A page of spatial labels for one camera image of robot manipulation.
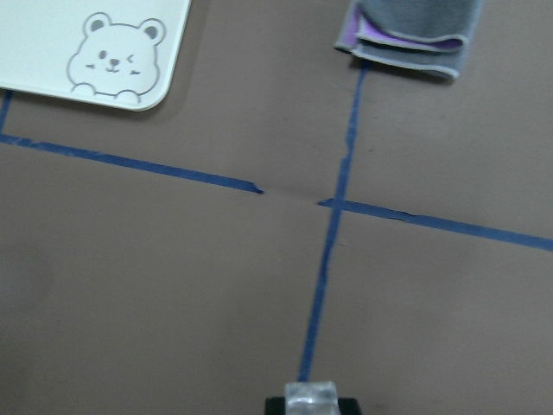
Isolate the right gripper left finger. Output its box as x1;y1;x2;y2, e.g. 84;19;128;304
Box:
264;397;286;415

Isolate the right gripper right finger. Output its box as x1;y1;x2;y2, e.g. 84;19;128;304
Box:
338;398;359;415

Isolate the grey folded cloth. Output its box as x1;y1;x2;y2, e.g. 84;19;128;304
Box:
334;0;483;80

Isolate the cream bear tray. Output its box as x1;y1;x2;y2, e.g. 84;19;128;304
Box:
1;1;191;112

